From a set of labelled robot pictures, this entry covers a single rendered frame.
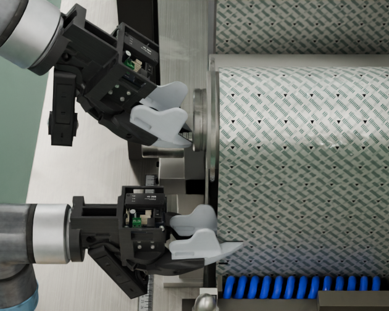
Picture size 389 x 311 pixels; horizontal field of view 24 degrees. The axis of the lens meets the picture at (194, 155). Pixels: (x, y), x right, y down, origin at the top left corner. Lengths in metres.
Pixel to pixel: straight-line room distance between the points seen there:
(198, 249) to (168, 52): 0.67
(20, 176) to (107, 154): 1.25
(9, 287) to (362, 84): 0.51
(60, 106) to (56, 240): 0.18
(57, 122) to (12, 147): 1.82
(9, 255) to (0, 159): 1.70
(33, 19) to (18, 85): 2.12
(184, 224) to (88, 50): 0.29
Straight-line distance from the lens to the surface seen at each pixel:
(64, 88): 0.99
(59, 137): 1.04
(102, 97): 0.98
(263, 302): 1.17
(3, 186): 2.74
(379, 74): 1.05
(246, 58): 1.18
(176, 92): 1.04
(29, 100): 2.99
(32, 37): 0.94
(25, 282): 1.19
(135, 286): 1.17
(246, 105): 1.00
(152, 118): 1.01
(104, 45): 0.95
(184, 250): 1.11
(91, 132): 1.56
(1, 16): 0.93
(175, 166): 1.17
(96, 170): 1.49
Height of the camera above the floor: 1.98
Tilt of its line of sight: 46 degrees down
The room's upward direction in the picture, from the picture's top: straight up
